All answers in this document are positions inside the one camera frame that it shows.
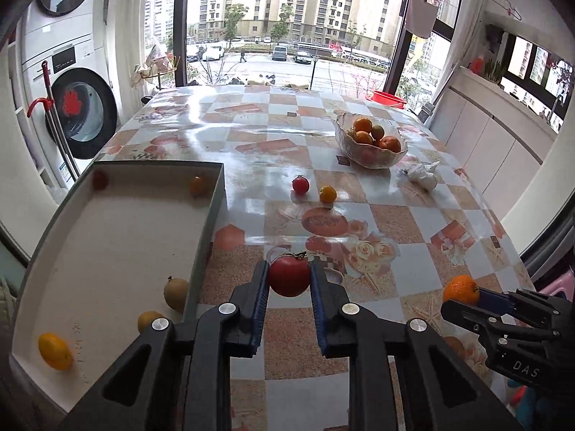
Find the large red tomato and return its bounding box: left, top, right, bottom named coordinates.
left=268, top=252, right=311, bottom=298

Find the crumpled white tissue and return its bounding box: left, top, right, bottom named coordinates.
left=405, top=162, right=440, bottom=192

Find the orange in bowl left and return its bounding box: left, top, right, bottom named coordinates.
left=354, top=130, right=373, bottom=145

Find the small yellow tomato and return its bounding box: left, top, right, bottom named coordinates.
left=319, top=186, right=337, bottom=204

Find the upper dryer machine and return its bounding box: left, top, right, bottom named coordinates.
left=20, top=0, right=103, bottom=62

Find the small red tomato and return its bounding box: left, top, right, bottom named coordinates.
left=291, top=175, right=310, bottom=196

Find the yellow fruit in tray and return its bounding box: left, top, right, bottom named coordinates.
left=137, top=310, right=164, bottom=334

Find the dark red fruit in tray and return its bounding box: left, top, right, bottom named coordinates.
left=92, top=169, right=109, bottom=191

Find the small orange in tray corner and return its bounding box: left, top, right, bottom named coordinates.
left=189, top=175, right=208, bottom=198

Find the glass fruit bowl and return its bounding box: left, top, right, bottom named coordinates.
left=332, top=110, right=408, bottom=170

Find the white cabinet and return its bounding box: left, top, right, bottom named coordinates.
left=429, top=67, right=557, bottom=219

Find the grey white tray box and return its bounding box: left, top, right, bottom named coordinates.
left=11, top=161, right=225, bottom=413

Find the red handled mop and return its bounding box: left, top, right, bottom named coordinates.
left=26, top=59, right=80, bottom=182

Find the orange tangerine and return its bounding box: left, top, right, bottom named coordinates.
left=442, top=274, right=480, bottom=306

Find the yellow lemon in tray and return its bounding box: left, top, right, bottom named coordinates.
left=38, top=333, right=73, bottom=371

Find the brown pear in tray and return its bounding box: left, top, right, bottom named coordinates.
left=164, top=276, right=189, bottom=314

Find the hanging grey cloth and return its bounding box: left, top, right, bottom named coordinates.
left=404, top=0, right=438, bottom=39

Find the red plastic basin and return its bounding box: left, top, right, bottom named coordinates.
left=368, top=91, right=406, bottom=109

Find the green brown fruit in bowl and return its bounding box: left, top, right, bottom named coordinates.
left=371, top=125, right=385, bottom=141

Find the orange in bowl top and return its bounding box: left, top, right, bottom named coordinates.
left=353, top=117, right=373, bottom=133

